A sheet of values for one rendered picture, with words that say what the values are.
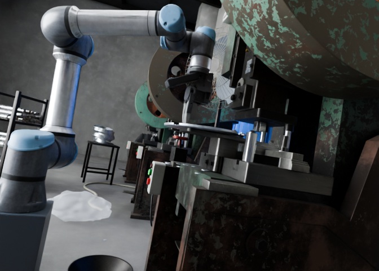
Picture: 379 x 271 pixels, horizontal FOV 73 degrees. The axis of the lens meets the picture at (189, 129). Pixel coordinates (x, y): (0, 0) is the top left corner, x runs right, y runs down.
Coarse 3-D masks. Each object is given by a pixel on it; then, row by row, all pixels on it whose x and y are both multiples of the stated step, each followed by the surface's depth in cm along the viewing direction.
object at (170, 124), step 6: (168, 126) 94; (174, 126) 89; (180, 126) 84; (186, 126) 80; (192, 126) 78; (198, 126) 78; (204, 126) 77; (222, 132) 85; (228, 132) 81; (234, 132) 80
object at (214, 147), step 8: (184, 128) 88; (192, 128) 84; (208, 136) 94; (216, 136) 86; (224, 136) 86; (232, 136) 87; (216, 144) 90; (224, 144) 88; (232, 144) 89; (208, 152) 96; (216, 152) 88; (224, 152) 88; (232, 152) 89; (208, 160) 94; (216, 160) 88; (208, 168) 93; (216, 168) 88
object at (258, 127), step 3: (255, 123) 97; (258, 123) 96; (261, 123) 95; (264, 123) 95; (255, 126) 97; (258, 126) 96; (261, 126) 95; (264, 126) 95; (255, 129) 96; (258, 129) 96; (261, 129) 95; (264, 129) 95
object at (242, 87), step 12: (240, 84) 100; (252, 84) 93; (264, 84) 90; (240, 96) 92; (252, 96) 91; (264, 96) 90; (276, 96) 91; (240, 108) 96; (252, 108) 90; (264, 108) 90; (276, 108) 91
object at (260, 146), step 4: (240, 144) 101; (256, 144) 89; (260, 144) 89; (264, 144) 90; (268, 144) 90; (240, 148) 100; (256, 148) 89; (260, 148) 89; (264, 148) 90; (268, 148) 90; (272, 148) 90; (276, 148) 91; (256, 152) 89; (260, 152) 89; (264, 152) 89
